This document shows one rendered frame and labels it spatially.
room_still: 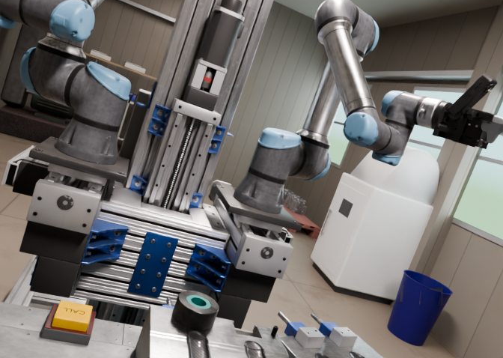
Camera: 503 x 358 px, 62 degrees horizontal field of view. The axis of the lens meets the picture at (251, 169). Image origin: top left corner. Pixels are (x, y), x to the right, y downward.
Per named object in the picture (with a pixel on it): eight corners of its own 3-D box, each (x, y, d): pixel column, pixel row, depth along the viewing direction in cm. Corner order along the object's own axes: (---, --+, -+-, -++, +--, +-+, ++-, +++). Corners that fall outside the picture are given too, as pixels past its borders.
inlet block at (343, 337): (300, 323, 105) (308, 304, 105) (314, 323, 108) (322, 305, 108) (334, 357, 95) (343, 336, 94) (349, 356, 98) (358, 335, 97)
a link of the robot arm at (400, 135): (357, 153, 109) (373, 113, 108) (379, 160, 117) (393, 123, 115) (382, 162, 103) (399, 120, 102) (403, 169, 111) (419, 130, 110)
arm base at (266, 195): (228, 190, 129) (239, 160, 128) (272, 202, 134) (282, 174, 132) (239, 204, 115) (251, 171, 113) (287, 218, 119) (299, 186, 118)
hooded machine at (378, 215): (334, 294, 377) (396, 138, 358) (304, 262, 440) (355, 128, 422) (402, 309, 403) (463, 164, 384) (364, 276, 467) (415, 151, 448)
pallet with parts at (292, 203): (319, 240, 558) (328, 216, 554) (260, 224, 532) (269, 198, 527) (287, 211, 677) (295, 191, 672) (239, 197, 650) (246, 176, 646)
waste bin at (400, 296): (443, 356, 327) (470, 296, 321) (403, 349, 315) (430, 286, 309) (409, 325, 369) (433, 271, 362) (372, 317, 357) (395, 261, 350)
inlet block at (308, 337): (267, 323, 99) (275, 302, 99) (283, 323, 102) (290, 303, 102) (299, 359, 89) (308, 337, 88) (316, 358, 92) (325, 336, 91)
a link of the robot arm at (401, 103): (388, 122, 117) (400, 93, 116) (424, 132, 109) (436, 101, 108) (373, 114, 111) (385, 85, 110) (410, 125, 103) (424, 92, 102)
